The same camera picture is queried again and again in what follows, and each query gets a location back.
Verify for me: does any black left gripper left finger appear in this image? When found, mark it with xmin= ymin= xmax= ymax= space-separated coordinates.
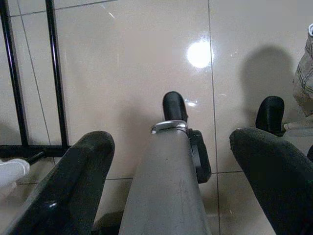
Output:
xmin=4 ymin=131 xmax=115 ymax=235

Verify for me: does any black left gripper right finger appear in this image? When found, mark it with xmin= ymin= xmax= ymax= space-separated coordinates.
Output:
xmin=229 ymin=128 xmax=313 ymax=235

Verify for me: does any white black-print t-shirt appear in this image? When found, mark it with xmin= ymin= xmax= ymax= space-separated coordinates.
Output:
xmin=0 ymin=158 xmax=30 ymax=196

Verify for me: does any grey robot left leg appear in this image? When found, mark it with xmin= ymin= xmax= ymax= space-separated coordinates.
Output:
xmin=118 ymin=91 xmax=212 ymax=235

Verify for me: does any silver black clothes rack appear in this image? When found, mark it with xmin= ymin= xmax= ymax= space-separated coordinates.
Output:
xmin=0 ymin=0 xmax=71 ymax=165

